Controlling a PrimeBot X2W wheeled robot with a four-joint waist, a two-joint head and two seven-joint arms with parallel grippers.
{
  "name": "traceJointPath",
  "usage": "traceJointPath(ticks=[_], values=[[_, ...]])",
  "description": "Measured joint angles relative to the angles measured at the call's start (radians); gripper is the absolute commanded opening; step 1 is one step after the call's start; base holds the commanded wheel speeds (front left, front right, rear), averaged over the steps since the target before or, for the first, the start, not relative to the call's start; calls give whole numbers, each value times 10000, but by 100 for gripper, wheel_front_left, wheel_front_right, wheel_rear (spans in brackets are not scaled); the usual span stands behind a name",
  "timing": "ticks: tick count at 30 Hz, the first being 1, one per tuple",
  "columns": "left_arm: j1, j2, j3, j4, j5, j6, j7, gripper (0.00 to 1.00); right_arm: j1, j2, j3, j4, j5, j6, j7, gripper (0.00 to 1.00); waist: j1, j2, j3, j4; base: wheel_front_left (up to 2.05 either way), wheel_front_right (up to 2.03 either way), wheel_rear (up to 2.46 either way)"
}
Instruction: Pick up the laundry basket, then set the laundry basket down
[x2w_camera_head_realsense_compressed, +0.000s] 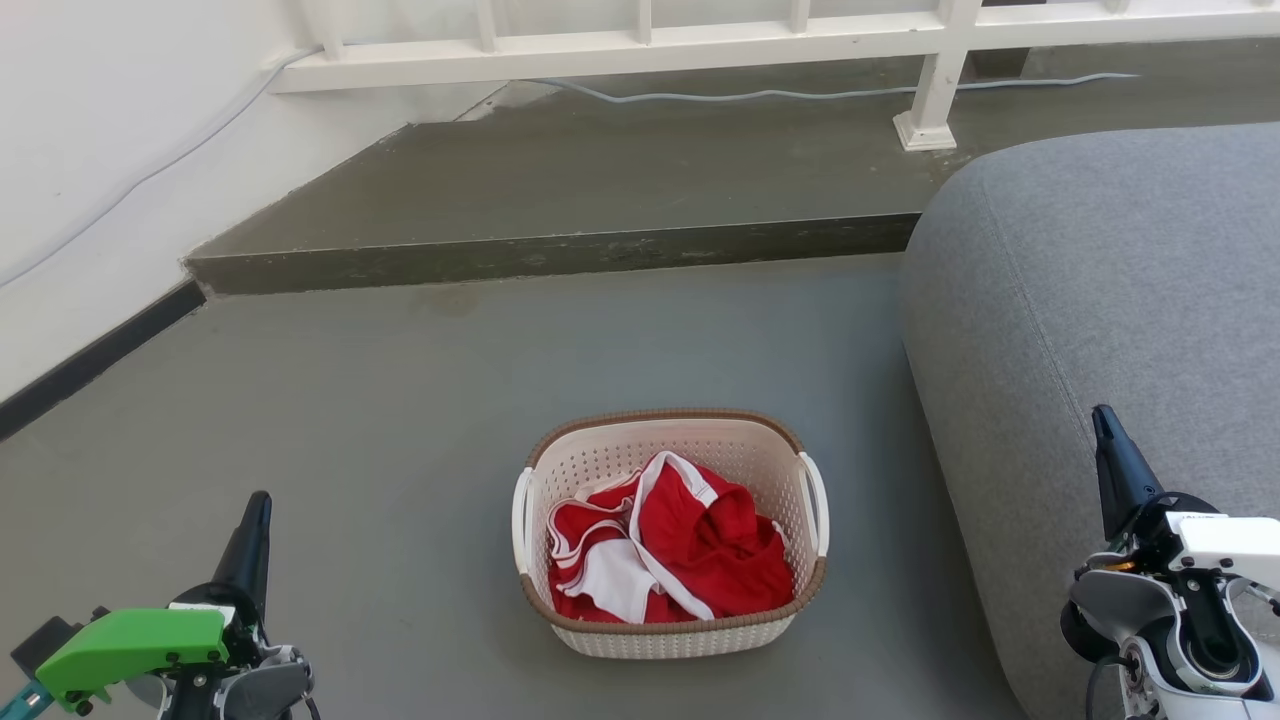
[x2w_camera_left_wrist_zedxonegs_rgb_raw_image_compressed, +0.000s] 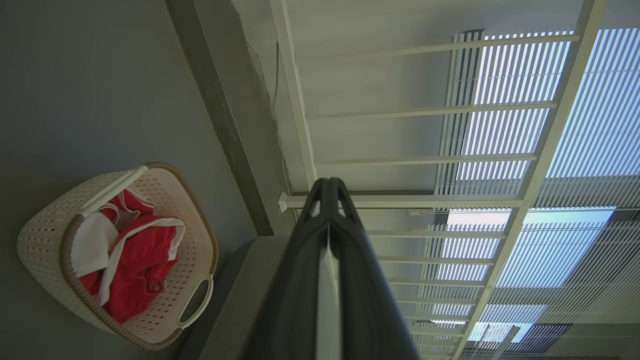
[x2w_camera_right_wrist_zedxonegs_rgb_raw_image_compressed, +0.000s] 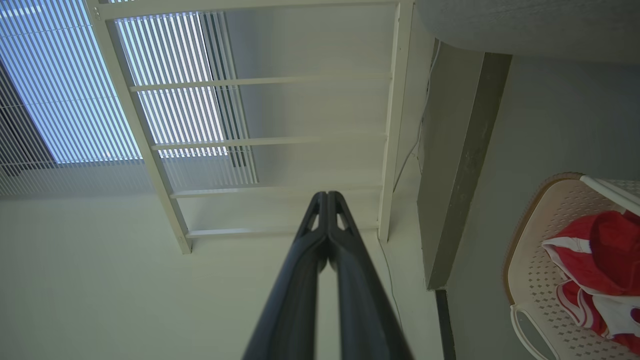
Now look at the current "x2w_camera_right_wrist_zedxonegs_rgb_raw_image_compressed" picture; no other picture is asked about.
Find black baseboard strip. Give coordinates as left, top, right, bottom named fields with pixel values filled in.
left=435, top=288, right=457, bottom=360

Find white metal railing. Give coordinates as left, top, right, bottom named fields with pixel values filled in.
left=85, top=0, right=417, bottom=255

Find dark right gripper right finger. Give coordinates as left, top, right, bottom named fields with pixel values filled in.
left=328, top=191, right=414, bottom=360

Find cream perforated plastic laundry basket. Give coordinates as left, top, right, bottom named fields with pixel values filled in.
left=502, top=172, right=640, bottom=360

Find thin grey cable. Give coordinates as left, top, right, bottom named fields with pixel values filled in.
left=377, top=40, right=442, bottom=331

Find grey raised concrete step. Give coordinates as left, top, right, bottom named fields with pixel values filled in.
left=417, top=42, right=512, bottom=291

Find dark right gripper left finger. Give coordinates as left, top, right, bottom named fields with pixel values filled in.
left=242, top=191, right=329, bottom=360

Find red garment with white trim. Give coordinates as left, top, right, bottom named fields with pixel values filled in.
left=542, top=210, right=640, bottom=297
left=555, top=280, right=640, bottom=356

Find white window blinds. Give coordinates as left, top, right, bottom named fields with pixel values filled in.
left=0, top=0, right=259, bottom=197

